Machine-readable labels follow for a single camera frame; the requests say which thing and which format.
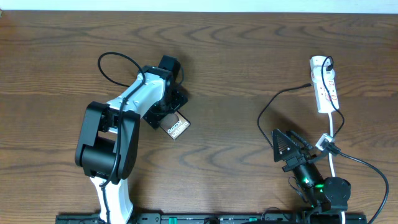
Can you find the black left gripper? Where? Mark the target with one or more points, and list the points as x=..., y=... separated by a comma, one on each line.
x=153, y=117

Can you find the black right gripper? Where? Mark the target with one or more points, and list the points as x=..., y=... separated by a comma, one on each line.
x=293, y=162

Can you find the black Galaxy smartphone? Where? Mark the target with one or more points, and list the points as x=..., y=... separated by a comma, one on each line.
x=174, y=124

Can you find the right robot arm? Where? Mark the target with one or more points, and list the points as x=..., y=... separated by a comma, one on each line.
x=327, y=196

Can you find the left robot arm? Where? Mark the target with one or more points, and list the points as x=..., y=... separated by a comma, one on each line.
x=108, y=141

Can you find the white power strip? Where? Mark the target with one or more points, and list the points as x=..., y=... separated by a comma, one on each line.
x=323, y=78

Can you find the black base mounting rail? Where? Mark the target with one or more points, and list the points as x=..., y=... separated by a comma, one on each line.
x=269, y=217

